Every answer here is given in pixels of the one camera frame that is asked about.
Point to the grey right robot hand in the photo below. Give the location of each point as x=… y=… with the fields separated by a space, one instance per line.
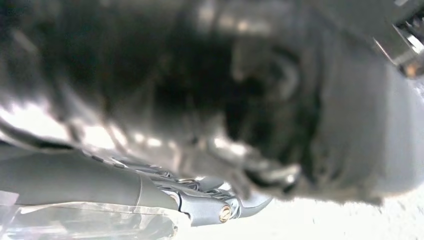
x=82 y=185

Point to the stamped sheet metal plate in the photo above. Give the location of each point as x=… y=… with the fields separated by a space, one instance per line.
x=357 y=126

